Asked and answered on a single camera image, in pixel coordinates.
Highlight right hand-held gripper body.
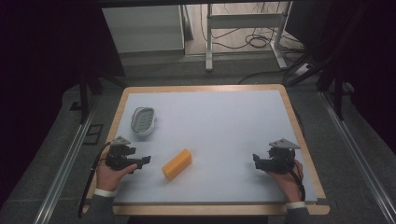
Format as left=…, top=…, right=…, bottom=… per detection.
left=266, top=138, right=302, bottom=175

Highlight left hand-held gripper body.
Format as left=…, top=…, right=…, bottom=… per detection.
left=105, top=135, right=138, bottom=172

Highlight person's left hand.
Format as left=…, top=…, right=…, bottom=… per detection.
left=95, top=148, right=138, bottom=192

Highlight person's right hand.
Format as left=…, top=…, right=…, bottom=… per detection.
left=266, top=159, right=304, bottom=203

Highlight white oval soap dish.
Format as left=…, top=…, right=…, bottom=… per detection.
left=130, top=106, right=158, bottom=137

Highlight orange soap bar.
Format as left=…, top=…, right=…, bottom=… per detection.
left=161, top=147, right=193, bottom=182

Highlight white table mat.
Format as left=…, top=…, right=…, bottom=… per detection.
left=113, top=90, right=318, bottom=205

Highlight black metal stand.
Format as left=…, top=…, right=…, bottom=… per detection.
left=69, top=73, right=106, bottom=125
left=316, top=55, right=356, bottom=121

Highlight white power strip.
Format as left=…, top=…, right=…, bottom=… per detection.
left=292, top=63, right=313, bottom=77

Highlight grey cabinet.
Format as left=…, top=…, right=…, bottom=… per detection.
left=101, top=5, right=186, bottom=54

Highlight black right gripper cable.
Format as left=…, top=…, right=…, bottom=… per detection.
left=274, top=152, right=307, bottom=203

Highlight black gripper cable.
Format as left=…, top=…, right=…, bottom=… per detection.
left=77, top=141, right=112, bottom=219
left=274, top=152, right=307, bottom=203

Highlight black floor bracket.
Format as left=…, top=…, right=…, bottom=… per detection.
left=82, top=123, right=105, bottom=146

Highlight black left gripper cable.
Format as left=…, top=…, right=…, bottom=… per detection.
left=77, top=141, right=112, bottom=219

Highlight aluminium floor rail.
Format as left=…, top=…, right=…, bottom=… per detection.
left=319, top=91, right=396, bottom=224
left=32, top=96, right=100, bottom=224

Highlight black floor cables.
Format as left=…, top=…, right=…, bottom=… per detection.
left=199, top=2, right=312, bottom=86

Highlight white metal stand frame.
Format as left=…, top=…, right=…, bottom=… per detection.
left=205, top=1, right=294, bottom=73

